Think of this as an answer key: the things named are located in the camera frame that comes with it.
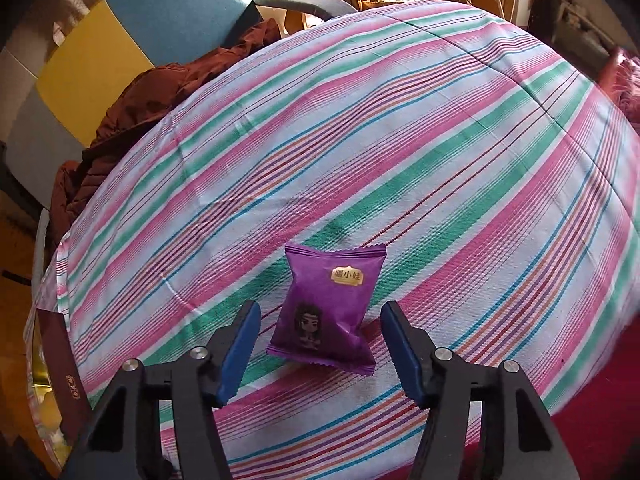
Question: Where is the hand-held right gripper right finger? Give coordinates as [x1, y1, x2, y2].
[380, 301, 581, 480]

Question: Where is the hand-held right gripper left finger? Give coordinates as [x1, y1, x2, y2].
[60, 300, 262, 480]

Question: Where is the purple snack packet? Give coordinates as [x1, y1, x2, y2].
[266, 242, 388, 376]

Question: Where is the gold tin box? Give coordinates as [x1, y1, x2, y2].
[22, 320, 76, 471]

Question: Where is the dark red gift box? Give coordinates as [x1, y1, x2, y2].
[35, 310, 93, 448]

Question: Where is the striped bedsheet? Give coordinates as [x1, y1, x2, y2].
[30, 0, 640, 480]

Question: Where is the maroon jacket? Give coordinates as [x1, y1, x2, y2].
[47, 17, 283, 256]

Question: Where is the grey yellow blue chair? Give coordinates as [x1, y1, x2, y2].
[0, 0, 351, 196]

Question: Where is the pink pillow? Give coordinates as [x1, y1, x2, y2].
[602, 47, 640, 126]

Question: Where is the shelf cabinet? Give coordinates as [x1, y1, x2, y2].
[525, 0, 601, 46]

